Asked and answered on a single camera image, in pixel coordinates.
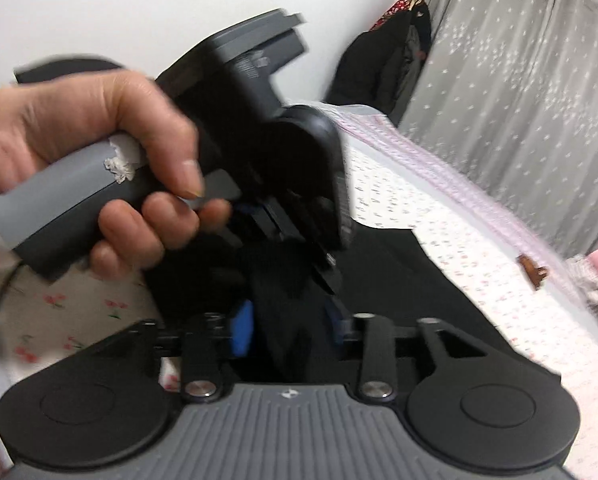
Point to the pink striped blanket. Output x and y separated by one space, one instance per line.
376 136

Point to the striped folded cloth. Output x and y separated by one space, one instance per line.
583 274

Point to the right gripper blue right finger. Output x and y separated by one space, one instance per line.
340 320

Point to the black pants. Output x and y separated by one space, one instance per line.
384 272

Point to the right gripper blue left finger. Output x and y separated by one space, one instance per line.
242 329

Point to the brown hair claw clip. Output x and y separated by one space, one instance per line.
535 274

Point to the cherry print bed sheet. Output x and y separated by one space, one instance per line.
41 323

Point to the dark hanging clothes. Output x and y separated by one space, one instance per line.
381 67

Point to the grey dotted curtain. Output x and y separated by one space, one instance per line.
509 98

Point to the left hand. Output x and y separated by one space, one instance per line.
42 123

